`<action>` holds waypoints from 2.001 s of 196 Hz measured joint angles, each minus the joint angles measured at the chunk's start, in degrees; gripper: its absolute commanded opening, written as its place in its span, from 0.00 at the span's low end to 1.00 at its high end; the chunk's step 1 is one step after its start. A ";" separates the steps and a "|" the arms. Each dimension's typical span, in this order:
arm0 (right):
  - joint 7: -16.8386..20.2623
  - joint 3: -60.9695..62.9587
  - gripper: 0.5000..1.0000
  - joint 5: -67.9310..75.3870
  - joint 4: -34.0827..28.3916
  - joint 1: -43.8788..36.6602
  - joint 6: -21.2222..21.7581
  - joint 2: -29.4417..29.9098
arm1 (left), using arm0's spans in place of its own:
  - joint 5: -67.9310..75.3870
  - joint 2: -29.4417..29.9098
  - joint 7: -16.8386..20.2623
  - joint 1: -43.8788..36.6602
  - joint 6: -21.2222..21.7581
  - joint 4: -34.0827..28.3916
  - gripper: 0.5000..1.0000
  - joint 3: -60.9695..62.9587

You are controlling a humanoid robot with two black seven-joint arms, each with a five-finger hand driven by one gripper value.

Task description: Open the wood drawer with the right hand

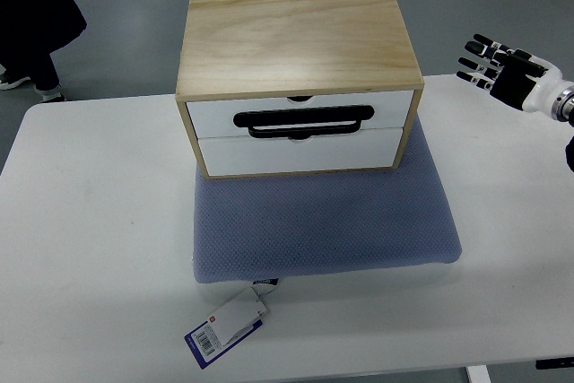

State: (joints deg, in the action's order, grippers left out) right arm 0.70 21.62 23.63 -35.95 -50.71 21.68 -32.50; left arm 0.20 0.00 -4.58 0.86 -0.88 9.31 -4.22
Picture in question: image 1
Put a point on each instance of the person in dark clothes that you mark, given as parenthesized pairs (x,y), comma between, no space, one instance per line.
(31,30)

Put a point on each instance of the white and blue tag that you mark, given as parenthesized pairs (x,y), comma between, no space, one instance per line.
(226,327)

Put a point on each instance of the blue-grey mesh cushion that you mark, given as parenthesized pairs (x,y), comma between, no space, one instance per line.
(251,229)

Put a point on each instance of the black drawer handle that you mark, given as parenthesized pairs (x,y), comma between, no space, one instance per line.
(300,124)

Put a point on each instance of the wooden drawer cabinet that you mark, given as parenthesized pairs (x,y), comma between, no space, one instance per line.
(253,49)

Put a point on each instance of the white drawer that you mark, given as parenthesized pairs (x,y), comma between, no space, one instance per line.
(214,119)

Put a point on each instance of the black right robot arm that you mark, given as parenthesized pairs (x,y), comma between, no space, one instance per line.
(569,149)

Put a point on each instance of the white table leg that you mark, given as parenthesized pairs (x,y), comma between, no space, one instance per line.
(478,374)

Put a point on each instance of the black table bracket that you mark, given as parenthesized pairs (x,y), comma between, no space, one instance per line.
(555,363)

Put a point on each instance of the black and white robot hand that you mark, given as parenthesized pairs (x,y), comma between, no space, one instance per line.
(518,79)

